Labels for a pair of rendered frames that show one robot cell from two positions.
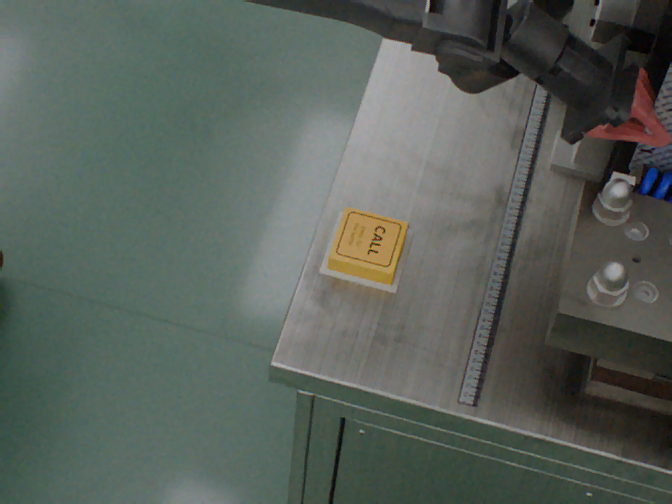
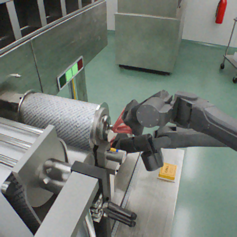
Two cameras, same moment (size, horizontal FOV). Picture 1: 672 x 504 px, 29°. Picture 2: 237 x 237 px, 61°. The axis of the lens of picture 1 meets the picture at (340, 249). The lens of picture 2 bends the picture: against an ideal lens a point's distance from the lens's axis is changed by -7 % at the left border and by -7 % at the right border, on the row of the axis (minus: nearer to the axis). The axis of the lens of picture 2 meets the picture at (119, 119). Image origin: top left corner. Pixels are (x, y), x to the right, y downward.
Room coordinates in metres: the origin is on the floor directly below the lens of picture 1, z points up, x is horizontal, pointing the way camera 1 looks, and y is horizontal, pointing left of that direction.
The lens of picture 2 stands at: (1.37, -0.15, 1.69)
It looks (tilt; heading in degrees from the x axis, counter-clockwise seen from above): 40 degrees down; 189
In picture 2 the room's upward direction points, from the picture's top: straight up
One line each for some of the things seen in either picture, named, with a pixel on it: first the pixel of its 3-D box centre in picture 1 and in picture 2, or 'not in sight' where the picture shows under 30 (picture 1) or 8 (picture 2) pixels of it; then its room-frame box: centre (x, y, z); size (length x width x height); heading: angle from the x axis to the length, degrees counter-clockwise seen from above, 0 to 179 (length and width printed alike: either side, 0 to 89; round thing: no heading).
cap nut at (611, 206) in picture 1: (616, 196); not in sight; (0.78, -0.26, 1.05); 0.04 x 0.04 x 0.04
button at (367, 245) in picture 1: (368, 245); (167, 171); (0.79, -0.03, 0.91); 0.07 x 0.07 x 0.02; 80
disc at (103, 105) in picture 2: not in sight; (99, 126); (0.90, -0.29, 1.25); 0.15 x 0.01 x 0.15; 171
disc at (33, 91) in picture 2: not in sight; (32, 110); (0.86, -0.53, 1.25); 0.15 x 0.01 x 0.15; 170
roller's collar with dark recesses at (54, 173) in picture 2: not in sight; (60, 178); (1.16, -0.30, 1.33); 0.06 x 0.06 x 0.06; 80
